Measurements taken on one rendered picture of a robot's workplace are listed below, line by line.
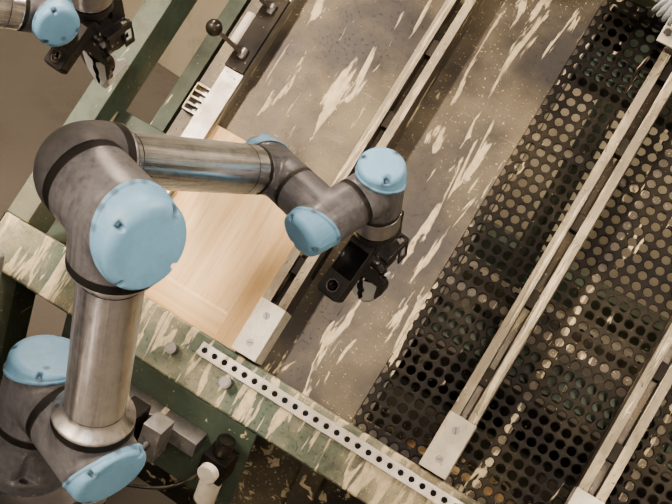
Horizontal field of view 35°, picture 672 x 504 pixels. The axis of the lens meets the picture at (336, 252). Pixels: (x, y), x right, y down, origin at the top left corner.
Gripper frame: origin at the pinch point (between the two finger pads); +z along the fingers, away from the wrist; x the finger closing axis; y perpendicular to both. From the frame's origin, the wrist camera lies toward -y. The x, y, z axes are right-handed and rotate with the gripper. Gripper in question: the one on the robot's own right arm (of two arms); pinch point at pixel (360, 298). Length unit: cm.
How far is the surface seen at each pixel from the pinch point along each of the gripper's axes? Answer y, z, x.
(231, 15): 53, 22, 79
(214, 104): 30, 23, 64
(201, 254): 6, 39, 47
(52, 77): 105, 203, 248
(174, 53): 165, 224, 232
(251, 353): -4.7, 40.0, 22.7
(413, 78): 59, 15, 32
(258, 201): 22, 32, 44
